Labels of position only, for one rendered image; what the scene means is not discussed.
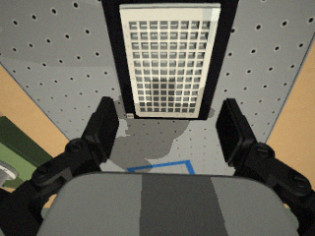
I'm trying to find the blue tape outline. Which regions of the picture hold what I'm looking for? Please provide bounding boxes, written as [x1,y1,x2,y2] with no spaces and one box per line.
[126,160,195,174]

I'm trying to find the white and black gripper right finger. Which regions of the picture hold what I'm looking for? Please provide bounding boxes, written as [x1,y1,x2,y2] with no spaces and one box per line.
[216,98,315,236]

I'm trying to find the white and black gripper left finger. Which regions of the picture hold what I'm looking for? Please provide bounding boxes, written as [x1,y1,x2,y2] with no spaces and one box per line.
[0,96,119,236]

